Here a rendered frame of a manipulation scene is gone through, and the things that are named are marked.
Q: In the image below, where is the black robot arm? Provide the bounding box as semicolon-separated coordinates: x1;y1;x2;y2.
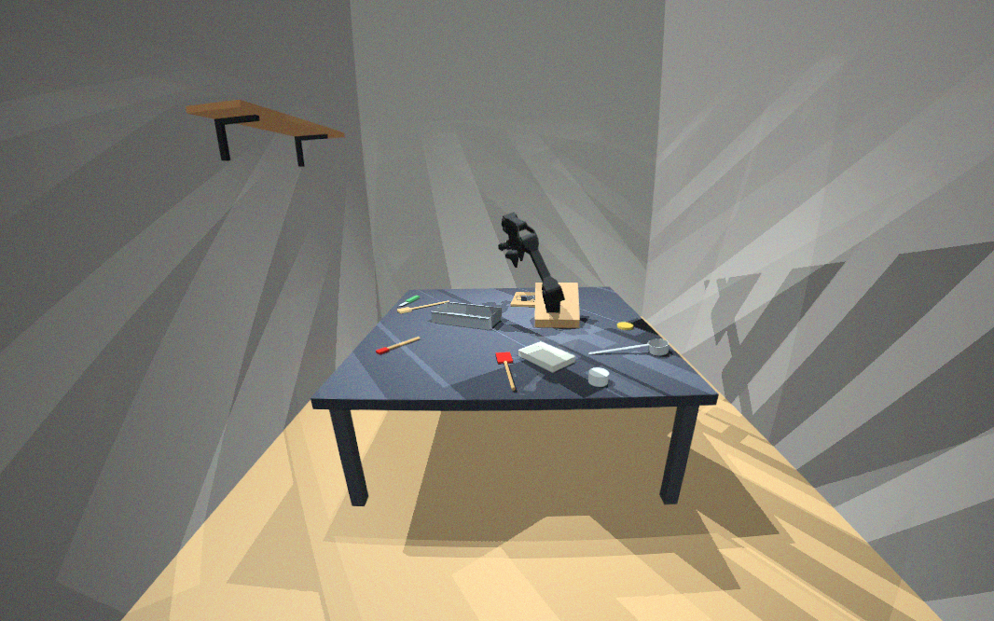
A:
498;213;565;312

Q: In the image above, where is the white rectangular block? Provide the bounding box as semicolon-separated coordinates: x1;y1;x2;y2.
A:
518;342;575;373

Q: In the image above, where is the grey short cylinder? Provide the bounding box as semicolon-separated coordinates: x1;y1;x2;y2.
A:
588;367;609;387

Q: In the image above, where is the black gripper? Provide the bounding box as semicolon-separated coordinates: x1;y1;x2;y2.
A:
505;237;525;268

